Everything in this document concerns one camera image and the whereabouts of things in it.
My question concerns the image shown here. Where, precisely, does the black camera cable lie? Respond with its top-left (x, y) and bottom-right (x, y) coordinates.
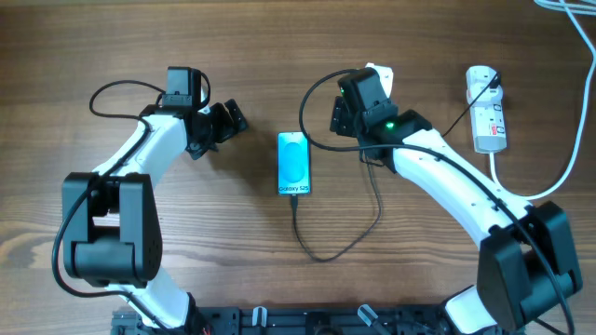
top-left (50, 69), bottom-right (213, 332)
top-left (298, 68), bottom-right (576, 335)

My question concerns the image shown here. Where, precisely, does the Galaxy smartphone teal screen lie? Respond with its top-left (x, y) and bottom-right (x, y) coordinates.
top-left (278, 132), bottom-right (311, 195)

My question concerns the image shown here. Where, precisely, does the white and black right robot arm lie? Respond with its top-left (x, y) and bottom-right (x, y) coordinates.
top-left (331, 67), bottom-right (583, 334)

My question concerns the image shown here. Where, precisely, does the white power strip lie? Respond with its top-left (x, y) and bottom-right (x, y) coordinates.
top-left (466, 65), bottom-right (507, 154)

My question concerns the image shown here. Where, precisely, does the black right camera cable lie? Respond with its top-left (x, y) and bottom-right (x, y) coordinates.
top-left (298, 68), bottom-right (576, 335)

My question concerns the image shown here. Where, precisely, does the black USB charging cable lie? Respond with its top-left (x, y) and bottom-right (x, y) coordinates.
top-left (289, 71), bottom-right (503, 264)

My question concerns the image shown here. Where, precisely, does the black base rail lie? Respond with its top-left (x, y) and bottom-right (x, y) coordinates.
top-left (111, 304), bottom-right (467, 335)

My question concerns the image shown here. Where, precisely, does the black left camera cable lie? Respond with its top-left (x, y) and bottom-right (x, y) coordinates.
top-left (50, 69), bottom-right (213, 332)

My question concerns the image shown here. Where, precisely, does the white cables top corner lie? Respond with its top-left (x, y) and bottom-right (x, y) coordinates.
top-left (533, 0), bottom-right (596, 17)

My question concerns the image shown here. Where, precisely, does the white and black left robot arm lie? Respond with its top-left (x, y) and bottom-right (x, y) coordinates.
top-left (50, 66), bottom-right (248, 334)

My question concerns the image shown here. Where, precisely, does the white power strip cord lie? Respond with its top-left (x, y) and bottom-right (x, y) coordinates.
top-left (488, 0), bottom-right (596, 202)

